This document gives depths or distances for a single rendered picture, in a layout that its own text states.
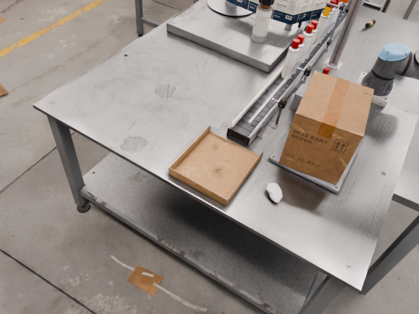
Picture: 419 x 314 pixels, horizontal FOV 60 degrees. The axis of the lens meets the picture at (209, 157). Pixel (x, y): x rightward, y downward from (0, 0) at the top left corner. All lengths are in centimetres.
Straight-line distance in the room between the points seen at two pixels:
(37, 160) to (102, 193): 71
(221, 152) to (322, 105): 44
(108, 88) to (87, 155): 93
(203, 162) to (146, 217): 68
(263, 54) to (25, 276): 174
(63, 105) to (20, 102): 147
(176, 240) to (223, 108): 73
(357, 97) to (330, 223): 49
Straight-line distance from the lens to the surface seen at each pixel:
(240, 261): 193
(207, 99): 176
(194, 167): 144
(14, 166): 273
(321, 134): 135
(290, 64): 185
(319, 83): 150
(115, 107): 171
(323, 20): 220
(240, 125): 157
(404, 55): 194
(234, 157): 150
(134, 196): 212
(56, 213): 241
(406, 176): 173
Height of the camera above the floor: 193
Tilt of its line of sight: 48 degrees down
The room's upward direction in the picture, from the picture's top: 7 degrees clockwise
